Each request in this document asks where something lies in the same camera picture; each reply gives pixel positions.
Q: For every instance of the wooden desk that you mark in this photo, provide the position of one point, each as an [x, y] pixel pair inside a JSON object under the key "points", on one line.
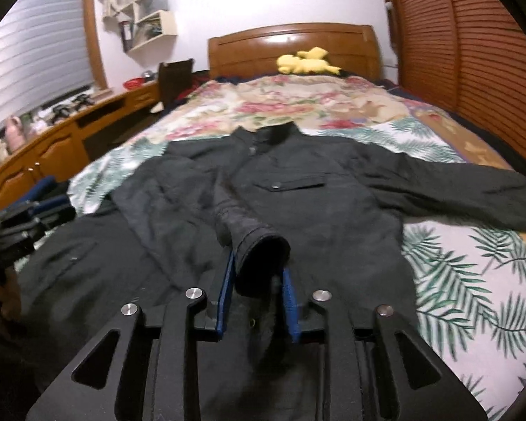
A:
{"points": [[61, 149]]}

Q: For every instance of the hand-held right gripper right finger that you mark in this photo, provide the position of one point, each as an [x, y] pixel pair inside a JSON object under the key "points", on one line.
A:
{"points": [[289, 302]]}

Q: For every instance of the dark grey jacket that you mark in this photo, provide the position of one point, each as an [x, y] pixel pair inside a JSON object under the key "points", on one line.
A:
{"points": [[324, 210]]}

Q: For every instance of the floral blanket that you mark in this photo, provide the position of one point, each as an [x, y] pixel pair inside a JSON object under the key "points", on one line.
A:
{"points": [[289, 101]]}

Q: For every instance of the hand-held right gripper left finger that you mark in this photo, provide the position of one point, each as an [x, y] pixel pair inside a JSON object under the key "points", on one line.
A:
{"points": [[225, 294]]}

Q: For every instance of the wooden headboard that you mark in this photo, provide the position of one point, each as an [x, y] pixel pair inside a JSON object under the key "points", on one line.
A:
{"points": [[245, 48]]}

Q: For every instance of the leaf print bedsheet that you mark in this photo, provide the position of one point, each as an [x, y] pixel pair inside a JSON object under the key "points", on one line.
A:
{"points": [[464, 272]]}

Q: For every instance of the red dark cloth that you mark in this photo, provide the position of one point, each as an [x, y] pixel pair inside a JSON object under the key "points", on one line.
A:
{"points": [[193, 92]]}

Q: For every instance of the red bowl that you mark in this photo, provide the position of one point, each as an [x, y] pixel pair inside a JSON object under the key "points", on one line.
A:
{"points": [[134, 83]]}

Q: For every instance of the white wall shelf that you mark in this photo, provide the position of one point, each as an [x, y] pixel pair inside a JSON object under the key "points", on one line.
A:
{"points": [[151, 13]]}

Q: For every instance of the black hand grip tools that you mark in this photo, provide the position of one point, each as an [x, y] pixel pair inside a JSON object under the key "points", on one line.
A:
{"points": [[68, 107]]}

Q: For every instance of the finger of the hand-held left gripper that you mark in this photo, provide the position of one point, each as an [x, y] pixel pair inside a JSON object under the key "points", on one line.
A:
{"points": [[55, 207], [22, 241]]}

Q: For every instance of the wooden louvered wardrobe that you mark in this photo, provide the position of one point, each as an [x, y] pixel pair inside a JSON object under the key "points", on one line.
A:
{"points": [[473, 44]]}

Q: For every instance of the dark chair back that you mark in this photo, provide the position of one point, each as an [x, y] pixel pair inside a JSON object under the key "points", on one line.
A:
{"points": [[175, 83]]}

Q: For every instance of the pink bottle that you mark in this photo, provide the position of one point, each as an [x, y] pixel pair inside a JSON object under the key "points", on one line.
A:
{"points": [[14, 133]]}

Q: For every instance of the grey window blind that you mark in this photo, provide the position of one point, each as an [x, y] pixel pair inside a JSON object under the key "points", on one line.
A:
{"points": [[39, 52]]}

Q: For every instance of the yellow plush toy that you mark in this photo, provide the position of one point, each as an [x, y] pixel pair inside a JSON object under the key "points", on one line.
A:
{"points": [[302, 65]]}

